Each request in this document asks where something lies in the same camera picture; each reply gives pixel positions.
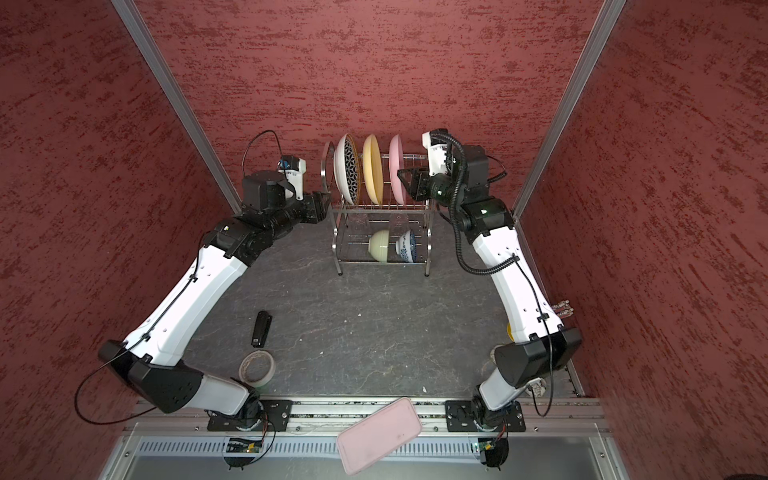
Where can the aluminium corner post right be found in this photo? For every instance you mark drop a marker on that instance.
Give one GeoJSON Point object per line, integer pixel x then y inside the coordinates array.
{"type": "Point", "coordinates": [600, 32]}

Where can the black stapler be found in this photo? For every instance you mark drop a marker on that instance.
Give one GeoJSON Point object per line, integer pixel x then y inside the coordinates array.
{"type": "Point", "coordinates": [261, 329]}

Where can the steel two-tier dish rack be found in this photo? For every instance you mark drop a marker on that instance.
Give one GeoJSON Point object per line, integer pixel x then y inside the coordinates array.
{"type": "Point", "coordinates": [353, 225]}

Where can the aluminium corner post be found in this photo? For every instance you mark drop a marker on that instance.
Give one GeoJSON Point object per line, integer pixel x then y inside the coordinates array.
{"type": "Point", "coordinates": [138, 30]}
{"type": "Point", "coordinates": [600, 32]}

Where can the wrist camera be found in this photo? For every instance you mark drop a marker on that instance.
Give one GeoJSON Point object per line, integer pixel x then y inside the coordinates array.
{"type": "Point", "coordinates": [294, 169]}
{"type": "Point", "coordinates": [436, 152]}

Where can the pale green bowl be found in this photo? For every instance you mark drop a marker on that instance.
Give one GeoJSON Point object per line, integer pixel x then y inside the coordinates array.
{"type": "Point", "coordinates": [378, 245]}

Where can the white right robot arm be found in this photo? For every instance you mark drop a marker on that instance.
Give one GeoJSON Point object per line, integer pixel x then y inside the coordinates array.
{"type": "Point", "coordinates": [487, 244]}

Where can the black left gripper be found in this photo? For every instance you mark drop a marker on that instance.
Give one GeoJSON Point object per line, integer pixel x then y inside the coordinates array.
{"type": "Point", "coordinates": [316, 210]}

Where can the pink plate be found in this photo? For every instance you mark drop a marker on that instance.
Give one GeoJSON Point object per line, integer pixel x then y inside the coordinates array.
{"type": "Point", "coordinates": [396, 161]}

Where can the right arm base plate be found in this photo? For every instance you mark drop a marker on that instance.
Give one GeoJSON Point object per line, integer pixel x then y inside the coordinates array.
{"type": "Point", "coordinates": [474, 416]}

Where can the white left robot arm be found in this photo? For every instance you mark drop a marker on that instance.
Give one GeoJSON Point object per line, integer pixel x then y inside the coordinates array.
{"type": "Point", "coordinates": [149, 359]}

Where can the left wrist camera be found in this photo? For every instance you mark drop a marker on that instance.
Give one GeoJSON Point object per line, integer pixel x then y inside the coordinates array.
{"type": "Point", "coordinates": [294, 169]}

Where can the white patterned plate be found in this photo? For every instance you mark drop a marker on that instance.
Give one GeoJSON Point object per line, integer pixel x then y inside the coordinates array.
{"type": "Point", "coordinates": [346, 169]}

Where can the aluminium corner post left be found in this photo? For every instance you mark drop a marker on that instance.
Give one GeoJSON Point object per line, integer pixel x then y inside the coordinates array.
{"type": "Point", "coordinates": [138, 30]}

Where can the yellow plate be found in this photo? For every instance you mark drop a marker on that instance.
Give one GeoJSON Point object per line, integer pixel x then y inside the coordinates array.
{"type": "Point", "coordinates": [372, 169]}

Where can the pink tray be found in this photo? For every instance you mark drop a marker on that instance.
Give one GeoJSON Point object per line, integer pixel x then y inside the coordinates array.
{"type": "Point", "coordinates": [378, 435]}

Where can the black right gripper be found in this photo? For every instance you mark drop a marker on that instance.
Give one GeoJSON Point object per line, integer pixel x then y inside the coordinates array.
{"type": "Point", "coordinates": [421, 189]}

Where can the coloured pens bundle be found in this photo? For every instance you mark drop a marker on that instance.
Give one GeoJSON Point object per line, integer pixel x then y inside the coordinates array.
{"type": "Point", "coordinates": [563, 309]}

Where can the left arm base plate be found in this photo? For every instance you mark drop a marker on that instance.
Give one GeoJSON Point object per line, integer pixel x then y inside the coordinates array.
{"type": "Point", "coordinates": [255, 416]}

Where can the masking tape roll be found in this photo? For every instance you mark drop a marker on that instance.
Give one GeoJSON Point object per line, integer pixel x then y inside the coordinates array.
{"type": "Point", "coordinates": [257, 369]}

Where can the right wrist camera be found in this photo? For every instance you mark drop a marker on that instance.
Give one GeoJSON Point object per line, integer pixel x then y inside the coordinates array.
{"type": "Point", "coordinates": [436, 152]}

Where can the blue white porcelain bowl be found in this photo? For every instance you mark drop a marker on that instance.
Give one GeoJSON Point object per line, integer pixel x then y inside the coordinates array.
{"type": "Point", "coordinates": [406, 247]}

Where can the aluminium front rail frame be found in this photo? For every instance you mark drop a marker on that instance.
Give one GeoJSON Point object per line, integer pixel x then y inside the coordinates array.
{"type": "Point", "coordinates": [316, 422]}

